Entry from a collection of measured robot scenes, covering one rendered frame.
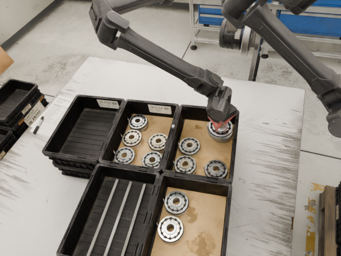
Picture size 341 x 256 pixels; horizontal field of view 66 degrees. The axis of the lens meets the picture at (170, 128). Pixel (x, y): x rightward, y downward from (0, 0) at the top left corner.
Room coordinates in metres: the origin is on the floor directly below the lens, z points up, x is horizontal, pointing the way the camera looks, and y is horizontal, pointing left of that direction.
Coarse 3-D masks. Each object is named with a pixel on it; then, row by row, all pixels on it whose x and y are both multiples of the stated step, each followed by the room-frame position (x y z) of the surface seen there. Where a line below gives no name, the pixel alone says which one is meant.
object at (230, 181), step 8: (184, 104) 0.92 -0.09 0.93; (176, 120) 0.82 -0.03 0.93; (176, 128) 0.78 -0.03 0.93; (168, 152) 0.66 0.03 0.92; (232, 152) 0.59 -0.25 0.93; (232, 160) 0.55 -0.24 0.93; (232, 168) 0.52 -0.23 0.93; (192, 176) 0.51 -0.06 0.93; (200, 176) 0.50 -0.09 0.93; (208, 176) 0.50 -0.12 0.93; (232, 176) 0.48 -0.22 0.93
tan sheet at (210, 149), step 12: (192, 120) 0.89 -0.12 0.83; (192, 132) 0.81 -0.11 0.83; (204, 132) 0.80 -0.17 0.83; (204, 144) 0.72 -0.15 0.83; (216, 144) 0.71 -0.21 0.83; (228, 144) 0.70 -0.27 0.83; (204, 156) 0.66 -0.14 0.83; (216, 156) 0.64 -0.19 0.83; (228, 156) 0.63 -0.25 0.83; (228, 168) 0.57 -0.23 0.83
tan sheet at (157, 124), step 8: (152, 120) 0.94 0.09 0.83; (160, 120) 0.93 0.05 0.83; (168, 120) 0.92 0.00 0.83; (128, 128) 0.91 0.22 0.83; (152, 128) 0.88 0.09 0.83; (160, 128) 0.87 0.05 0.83; (168, 128) 0.87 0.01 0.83; (144, 136) 0.84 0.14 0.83; (120, 144) 0.81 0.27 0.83; (144, 144) 0.79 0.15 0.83; (136, 152) 0.75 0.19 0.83; (144, 152) 0.74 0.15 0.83; (136, 160) 0.70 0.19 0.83
